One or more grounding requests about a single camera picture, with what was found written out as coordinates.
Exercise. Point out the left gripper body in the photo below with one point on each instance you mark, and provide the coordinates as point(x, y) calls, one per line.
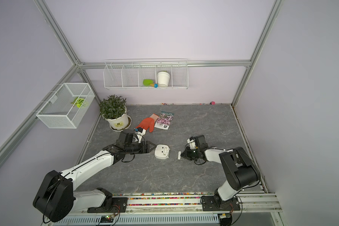
point(133, 148)

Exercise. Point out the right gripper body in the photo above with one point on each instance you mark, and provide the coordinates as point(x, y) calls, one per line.
point(191, 154)

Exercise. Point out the white alarm device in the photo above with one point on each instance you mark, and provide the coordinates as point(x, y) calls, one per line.
point(162, 152)

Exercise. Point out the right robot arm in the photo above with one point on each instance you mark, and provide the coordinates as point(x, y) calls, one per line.
point(240, 170)

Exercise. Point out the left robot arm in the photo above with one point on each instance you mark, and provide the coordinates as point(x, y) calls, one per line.
point(57, 195)

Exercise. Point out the orange rubber glove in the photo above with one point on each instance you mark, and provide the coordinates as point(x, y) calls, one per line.
point(148, 123)

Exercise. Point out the flower seed packet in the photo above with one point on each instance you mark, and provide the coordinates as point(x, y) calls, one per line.
point(164, 120)

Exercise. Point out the potted green plant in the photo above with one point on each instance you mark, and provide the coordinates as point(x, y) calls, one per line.
point(113, 110)

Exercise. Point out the green item in basket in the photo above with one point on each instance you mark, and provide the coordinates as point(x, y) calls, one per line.
point(80, 102)

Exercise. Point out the green toy trowel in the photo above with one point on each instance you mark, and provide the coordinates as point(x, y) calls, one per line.
point(149, 83)

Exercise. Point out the white vent grille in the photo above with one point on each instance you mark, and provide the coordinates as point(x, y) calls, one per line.
point(156, 219)

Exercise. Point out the small white pot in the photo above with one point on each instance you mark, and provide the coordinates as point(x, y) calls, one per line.
point(163, 79)

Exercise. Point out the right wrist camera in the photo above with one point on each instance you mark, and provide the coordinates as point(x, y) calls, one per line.
point(191, 143)

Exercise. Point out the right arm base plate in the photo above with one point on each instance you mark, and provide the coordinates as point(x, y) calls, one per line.
point(215, 203)

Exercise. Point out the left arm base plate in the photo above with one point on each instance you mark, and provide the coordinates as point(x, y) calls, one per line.
point(111, 205)

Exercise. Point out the long white wire shelf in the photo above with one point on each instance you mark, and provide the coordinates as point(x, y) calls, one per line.
point(130, 73)

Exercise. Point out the white wire basket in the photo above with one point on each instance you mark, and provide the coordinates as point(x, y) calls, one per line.
point(58, 113)

